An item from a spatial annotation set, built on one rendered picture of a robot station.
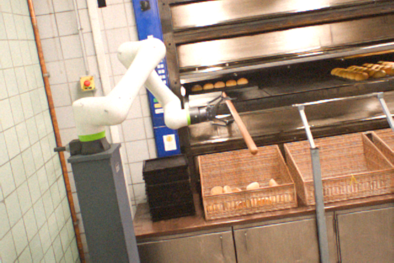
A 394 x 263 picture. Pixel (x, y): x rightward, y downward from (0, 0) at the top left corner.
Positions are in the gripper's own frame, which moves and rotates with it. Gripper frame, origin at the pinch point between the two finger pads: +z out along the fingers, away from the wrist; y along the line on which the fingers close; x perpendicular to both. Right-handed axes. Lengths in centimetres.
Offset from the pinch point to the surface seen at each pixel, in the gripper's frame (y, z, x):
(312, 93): 2, 62, -46
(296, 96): 2, 51, -47
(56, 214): 50, -118, -38
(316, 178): 46, 38, 8
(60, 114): -12, -109, -59
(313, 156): 33, 38, 9
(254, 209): 61, 4, -7
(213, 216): 62, -21, -10
